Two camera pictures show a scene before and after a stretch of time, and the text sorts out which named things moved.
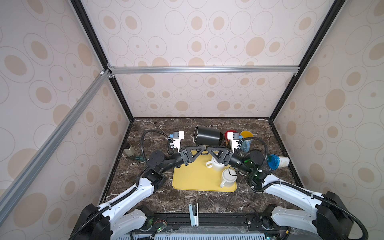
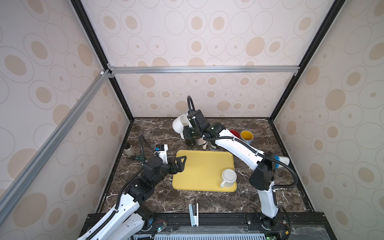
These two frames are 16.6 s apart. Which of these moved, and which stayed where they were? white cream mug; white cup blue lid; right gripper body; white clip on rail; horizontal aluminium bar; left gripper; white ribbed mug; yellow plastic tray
Moved: white ribbed mug; left gripper; right gripper body
Stayed: horizontal aluminium bar; white clip on rail; yellow plastic tray; white cup blue lid; white cream mug
